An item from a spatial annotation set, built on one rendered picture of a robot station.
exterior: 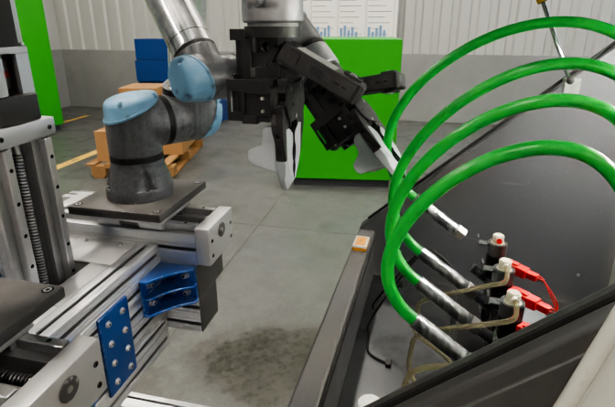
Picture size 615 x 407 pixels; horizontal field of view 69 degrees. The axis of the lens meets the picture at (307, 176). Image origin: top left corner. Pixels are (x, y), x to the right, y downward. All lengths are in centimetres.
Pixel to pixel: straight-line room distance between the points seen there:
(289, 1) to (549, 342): 43
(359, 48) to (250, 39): 333
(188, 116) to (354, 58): 291
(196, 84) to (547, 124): 68
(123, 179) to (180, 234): 17
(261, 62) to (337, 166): 351
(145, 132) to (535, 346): 84
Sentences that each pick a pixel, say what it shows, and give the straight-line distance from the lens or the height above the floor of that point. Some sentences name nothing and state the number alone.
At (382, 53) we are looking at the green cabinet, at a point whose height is 119.
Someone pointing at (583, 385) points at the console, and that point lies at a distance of 41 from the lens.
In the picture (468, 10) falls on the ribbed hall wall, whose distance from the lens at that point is 712.
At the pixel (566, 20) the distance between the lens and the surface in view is 68.
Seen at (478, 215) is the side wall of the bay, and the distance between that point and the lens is 107.
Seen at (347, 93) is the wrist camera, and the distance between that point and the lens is 55.
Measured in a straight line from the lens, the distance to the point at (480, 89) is 59.
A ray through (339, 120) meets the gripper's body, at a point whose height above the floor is 127.
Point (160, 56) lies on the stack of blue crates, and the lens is 718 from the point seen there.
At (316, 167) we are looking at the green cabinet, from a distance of 408.
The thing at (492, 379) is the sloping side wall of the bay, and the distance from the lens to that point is 43.
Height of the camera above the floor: 141
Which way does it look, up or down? 19 degrees down
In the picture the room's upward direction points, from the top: straight up
